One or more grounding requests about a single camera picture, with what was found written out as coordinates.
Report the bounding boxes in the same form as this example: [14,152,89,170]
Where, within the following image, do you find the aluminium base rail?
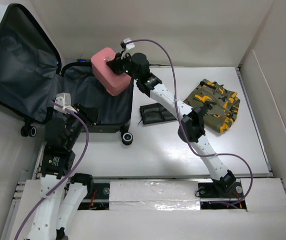
[12,143,273,208]

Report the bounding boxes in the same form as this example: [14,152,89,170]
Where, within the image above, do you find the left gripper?
[63,102,100,148]

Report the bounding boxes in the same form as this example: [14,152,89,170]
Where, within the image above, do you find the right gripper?
[105,50,139,82]

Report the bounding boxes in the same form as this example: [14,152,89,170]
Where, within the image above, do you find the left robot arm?
[27,104,98,240]

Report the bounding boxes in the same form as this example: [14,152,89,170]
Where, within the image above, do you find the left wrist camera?
[54,92,71,114]

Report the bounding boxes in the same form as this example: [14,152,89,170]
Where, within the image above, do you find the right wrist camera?
[120,38,135,53]

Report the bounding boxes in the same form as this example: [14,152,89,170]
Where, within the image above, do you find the purple cable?
[130,38,255,210]
[14,99,91,240]

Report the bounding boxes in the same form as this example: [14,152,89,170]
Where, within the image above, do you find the camouflage shorts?
[184,79,240,134]

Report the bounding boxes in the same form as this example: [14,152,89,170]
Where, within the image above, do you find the pink toiletry case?
[91,47,131,96]

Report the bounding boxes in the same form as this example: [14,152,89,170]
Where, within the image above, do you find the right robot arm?
[106,53,236,197]

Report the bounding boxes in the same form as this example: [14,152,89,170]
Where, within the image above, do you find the black roll-up pouch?
[138,102,176,125]

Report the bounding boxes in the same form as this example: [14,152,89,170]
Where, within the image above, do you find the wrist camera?
[54,92,71,114]
[120,38,135,53]

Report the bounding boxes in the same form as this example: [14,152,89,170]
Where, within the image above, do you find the black space-print suitcase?
[0,3,133,145]

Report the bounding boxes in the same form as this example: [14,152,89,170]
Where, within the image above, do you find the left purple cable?
[14,99,91,240]

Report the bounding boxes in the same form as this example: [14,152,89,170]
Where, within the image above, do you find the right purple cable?
[130,38,255,210]

